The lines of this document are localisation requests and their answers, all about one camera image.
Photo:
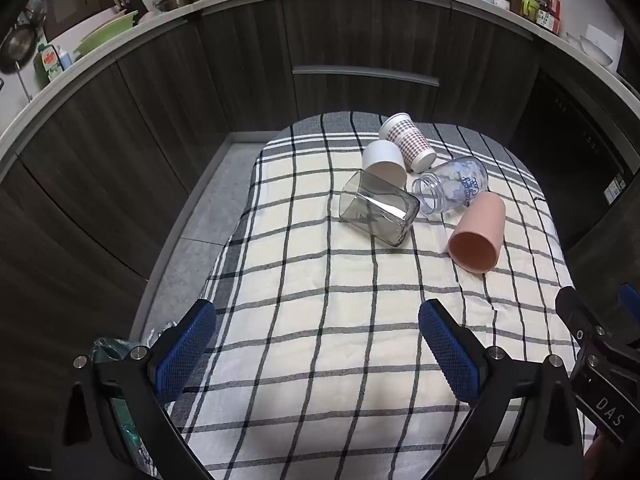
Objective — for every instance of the green dish soap bottle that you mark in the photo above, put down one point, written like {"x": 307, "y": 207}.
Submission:
{"x": 48, "y": 62}

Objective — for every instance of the square clear glass cup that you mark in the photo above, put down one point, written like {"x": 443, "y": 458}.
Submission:
{"x": 380, "y": 207}

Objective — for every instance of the green plastic tub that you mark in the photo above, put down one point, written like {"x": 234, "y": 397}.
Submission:
{"x": 107, "y": 32}

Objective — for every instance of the pink plastic cup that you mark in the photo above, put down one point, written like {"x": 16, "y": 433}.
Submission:
{"x": 477, "y": 232}

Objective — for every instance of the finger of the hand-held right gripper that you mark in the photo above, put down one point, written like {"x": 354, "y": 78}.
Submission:
{"x": 631, "y": 300}
{"x": 580, "y": 317}

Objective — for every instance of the black and white checked cloth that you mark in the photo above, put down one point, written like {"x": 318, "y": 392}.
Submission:
{"x": 320, "y": 320}

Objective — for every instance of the pale blue bottle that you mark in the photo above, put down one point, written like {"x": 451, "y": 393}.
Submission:
{"x": 66, "y": 59}

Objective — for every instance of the hanging metal strainer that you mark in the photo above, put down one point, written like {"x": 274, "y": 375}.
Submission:
{"x": 35, "y": 10}

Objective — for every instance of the brown patterned paper cup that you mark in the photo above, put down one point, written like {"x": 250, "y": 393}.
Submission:
{"x": 407, "y": 140}

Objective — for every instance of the dark wooden kitchen cabinet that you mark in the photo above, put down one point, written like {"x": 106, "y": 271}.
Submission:
{"x": 150, "y": 125}

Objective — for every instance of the group of sauce bottles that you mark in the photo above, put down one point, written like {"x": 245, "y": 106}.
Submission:
{"x": 537, "y": 7}

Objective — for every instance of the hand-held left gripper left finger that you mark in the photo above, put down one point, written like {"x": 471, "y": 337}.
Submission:
{"x": 186, "y": 347}

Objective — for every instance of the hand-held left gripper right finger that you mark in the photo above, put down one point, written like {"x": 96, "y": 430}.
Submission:
{"x": 448, "y": 352}

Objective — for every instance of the black built-in appliance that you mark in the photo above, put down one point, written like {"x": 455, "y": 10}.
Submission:
{"x": 560, "y": 150}

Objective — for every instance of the white bowls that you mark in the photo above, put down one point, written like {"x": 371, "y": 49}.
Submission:
{"x": 592, "y": 47}

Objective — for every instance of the hanging metal pan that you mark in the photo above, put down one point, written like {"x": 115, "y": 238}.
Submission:
{"x": 16, "y": 47}

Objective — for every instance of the clear glass jar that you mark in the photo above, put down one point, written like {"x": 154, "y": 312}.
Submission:
{"x": 452, "y": 185}

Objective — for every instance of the plain white cup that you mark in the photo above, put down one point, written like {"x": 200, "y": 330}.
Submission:
{"x": 382, "y": 157}

